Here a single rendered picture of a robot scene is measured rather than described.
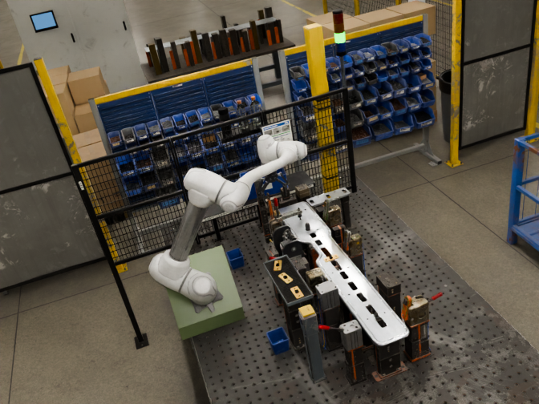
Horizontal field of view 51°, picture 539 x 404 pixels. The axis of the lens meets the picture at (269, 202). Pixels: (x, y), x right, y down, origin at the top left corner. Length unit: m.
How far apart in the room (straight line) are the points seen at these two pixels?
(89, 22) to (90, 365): 6.08
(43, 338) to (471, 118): 4.42
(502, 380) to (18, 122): 3.72
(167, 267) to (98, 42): 6.72
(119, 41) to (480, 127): 5.75
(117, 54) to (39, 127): 4.94
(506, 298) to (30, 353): 3.64
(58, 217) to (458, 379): 3.45
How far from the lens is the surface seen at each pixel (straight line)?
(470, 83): 5.88
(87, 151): 6.06
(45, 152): 4.83
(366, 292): 3.01
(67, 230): 5.17
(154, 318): 4.72
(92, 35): 9.47
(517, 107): 6.38
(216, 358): 3.24
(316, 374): 2.99
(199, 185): 2.80
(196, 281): 3.09
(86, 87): 7.42
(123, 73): 9.63
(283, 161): 3.11
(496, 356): 3.14
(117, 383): 4.35
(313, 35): 3.85
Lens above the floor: 2.99
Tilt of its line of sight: 31 degrees down
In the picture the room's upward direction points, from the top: 11 degrees counter-clockwise
